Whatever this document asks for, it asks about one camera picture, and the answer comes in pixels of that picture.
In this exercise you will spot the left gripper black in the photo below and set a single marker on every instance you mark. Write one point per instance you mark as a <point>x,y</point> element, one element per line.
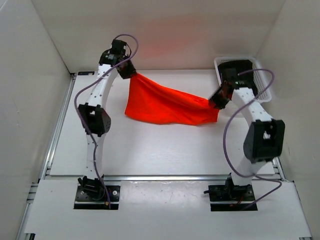
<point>131,70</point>

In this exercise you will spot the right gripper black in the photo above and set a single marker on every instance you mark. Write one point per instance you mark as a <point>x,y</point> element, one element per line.
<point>220,105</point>

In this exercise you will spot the orange shorts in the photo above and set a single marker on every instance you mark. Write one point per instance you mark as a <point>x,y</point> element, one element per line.
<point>153,103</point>

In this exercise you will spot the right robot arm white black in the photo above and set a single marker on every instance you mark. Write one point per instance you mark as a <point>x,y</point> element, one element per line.
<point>264,139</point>

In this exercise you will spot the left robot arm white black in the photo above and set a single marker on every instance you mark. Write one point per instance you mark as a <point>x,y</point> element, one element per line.
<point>90,105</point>

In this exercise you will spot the black shorts in basket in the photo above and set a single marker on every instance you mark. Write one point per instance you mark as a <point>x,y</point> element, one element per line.
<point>240,66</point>

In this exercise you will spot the white plastic basket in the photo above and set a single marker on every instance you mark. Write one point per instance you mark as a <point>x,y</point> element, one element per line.
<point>259,77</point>

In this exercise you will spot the small dark label sticker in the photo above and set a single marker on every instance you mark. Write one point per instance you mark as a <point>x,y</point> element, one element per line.
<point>86,73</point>

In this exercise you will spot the aluminium rail right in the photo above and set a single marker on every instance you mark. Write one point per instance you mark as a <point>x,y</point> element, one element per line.
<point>276,163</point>

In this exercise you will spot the aluminium rail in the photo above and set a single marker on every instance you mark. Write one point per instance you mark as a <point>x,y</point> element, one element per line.
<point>49,156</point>
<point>276,163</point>
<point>117,178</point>

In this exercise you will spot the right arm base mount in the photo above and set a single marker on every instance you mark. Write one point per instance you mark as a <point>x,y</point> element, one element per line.
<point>230,197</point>

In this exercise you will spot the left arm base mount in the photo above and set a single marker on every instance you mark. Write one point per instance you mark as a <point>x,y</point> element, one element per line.
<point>94,197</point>

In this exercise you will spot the aluminium rail left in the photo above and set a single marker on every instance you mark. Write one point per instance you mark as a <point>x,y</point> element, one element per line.
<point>49,156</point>

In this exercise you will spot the aluminium rail front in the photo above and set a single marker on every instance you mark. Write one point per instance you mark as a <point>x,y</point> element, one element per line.
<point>117,178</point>

